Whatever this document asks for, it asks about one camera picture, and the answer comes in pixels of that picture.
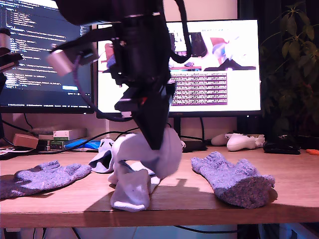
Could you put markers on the black case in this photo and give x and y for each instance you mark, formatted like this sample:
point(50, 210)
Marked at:
point(281, 148)

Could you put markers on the grey fuzzy cloth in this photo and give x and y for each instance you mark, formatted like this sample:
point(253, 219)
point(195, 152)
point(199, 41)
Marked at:
point(45, 130)

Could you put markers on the white rounded controller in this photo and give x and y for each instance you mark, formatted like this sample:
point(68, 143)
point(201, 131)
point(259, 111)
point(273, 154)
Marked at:
point(218, 140)

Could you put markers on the white box green label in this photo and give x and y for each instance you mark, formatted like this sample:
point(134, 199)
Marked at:
point(67, 135)

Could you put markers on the grey fuzzy sock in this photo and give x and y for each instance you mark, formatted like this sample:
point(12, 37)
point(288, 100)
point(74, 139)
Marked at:
point(236, 186)
point(45, 179)

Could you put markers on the bright white computer monitor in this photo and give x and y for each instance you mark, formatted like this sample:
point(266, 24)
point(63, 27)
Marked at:
point(236, 87)

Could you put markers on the dark code computer monitor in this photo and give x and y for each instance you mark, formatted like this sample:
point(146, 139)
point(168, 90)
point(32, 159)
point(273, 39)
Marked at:
point(25, 74)

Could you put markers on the blue pouch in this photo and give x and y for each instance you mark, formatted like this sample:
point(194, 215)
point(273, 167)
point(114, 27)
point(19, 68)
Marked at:
point(82, 144)

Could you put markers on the light blue toucan sock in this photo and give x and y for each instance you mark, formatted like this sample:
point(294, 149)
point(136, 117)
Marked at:
point(99, 161)

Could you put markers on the white ribbed sock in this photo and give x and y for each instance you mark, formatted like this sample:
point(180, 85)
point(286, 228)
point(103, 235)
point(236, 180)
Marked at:
point(132, 191)
point(167, 154)

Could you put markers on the white game controller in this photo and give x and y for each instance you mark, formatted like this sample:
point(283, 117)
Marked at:
point(239, 143)

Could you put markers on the pale camera box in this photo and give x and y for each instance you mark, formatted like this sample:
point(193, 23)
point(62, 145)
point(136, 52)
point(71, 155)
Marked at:
point(59, 62)

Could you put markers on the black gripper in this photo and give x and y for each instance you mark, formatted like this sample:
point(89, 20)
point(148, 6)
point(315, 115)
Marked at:
point(8, 61)
point(142, 57)

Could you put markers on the green leafy house plant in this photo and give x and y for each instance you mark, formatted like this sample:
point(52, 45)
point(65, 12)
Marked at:
point(294, 74)

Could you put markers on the green white small box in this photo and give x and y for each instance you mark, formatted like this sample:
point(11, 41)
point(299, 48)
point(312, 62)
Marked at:
point(54, 145)

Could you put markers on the small orange thing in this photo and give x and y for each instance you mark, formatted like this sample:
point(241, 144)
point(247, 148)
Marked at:
point(312, 152)

